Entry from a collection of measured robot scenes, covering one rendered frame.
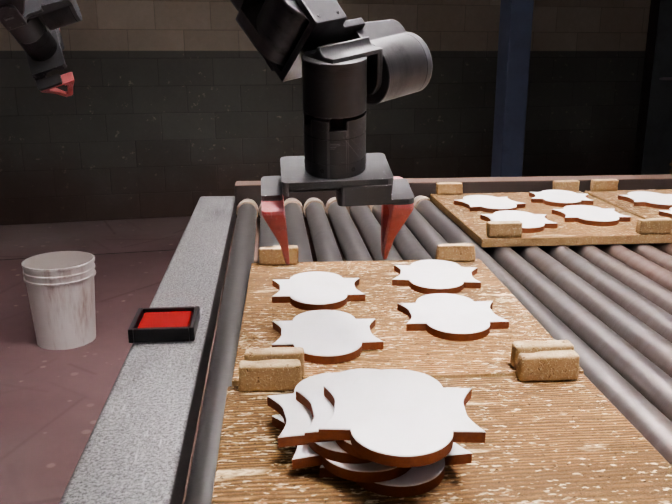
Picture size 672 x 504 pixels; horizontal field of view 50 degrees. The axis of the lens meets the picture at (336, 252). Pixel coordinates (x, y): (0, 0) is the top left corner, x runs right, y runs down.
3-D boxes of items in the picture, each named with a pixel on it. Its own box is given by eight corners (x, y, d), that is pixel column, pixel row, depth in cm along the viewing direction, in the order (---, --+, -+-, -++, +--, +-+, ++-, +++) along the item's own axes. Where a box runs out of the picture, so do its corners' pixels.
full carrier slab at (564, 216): (481, 247, 124) (482, 223, 123) (429, 200, 164) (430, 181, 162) (677, 243, 127) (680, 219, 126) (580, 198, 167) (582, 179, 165)
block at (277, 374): (238, 394, 68) (237, 366, 67) (239, 385, 69) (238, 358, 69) (302, 391, 68) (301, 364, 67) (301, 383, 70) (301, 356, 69)
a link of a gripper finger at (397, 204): (332, 243, 76) (331, 159, 72) (399, 239, 77) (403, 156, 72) (338, 276, 70) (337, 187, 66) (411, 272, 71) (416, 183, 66)
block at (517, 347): (513, 372, 72) (515, 346, 72) (508, 364, 74) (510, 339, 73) (573, 370, 73) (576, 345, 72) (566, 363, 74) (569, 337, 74)
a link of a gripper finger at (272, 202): (265, 246, 76) (259, 162, 71) (333, 243, 76) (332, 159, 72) (265, 280, 70) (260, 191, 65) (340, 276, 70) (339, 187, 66)
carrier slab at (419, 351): (232, 395, 71) (231, 380, 70) (251, 272, 110) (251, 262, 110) (583, 385, 73) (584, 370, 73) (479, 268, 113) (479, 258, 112)
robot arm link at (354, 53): (287, 43, 63) (331, 55, 59) (346, 31, 67) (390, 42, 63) (290, 120, 66) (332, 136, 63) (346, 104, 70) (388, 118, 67)
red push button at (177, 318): (136, 340, 86) (135, 329, 85) (144, 322, 91) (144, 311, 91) (188, 338, 86) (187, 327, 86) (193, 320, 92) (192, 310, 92)
